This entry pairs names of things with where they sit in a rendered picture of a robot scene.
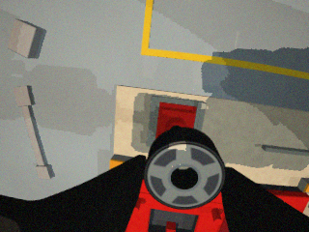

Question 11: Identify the yellow rectangular outline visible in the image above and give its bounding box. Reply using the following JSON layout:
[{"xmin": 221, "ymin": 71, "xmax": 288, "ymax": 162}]
[{"xmin": 140, "ymin": 0, "xmax": 309, "ymax": 80}]

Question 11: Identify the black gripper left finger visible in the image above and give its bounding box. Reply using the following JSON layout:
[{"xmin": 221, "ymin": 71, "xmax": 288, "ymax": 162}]
[{"xmin": 0, "ymin": 155, "xmax": 146, "ymax": 232}]

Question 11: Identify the black toy wheel with grey hub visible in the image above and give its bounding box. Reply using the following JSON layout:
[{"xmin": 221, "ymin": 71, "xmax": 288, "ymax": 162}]
[{"xmin": 143, "ymin": 128, "xmax": 227, "ymax": 209}]

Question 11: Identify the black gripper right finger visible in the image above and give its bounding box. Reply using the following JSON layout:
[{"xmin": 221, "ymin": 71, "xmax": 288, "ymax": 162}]
[{"xmin": 220, "ymin": 166, "xmax": 309, "ymax": 232}]

